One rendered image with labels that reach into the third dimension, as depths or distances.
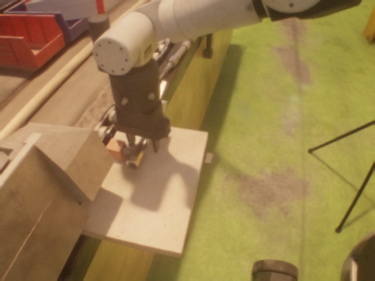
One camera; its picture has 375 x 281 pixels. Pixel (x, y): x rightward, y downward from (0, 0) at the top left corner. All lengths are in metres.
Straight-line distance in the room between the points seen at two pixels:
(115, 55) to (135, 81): 0.06
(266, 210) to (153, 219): 1.03
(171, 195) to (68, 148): 0.23
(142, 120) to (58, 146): 0.18
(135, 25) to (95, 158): 0.22
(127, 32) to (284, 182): 1.36
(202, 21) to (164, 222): 0.35
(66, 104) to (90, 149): 0.44
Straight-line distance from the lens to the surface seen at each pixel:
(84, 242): 0.57
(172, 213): 0.53
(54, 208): 0.46
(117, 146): 0.60
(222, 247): 1.36
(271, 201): 1.53
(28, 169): 0.41
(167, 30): 0.39
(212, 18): 0.36
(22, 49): 1.08
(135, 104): 0.48
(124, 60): 0.40
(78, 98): 0.89
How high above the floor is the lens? 1.27
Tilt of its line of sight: 47 degrees down
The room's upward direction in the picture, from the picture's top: 1 degrees clockwise
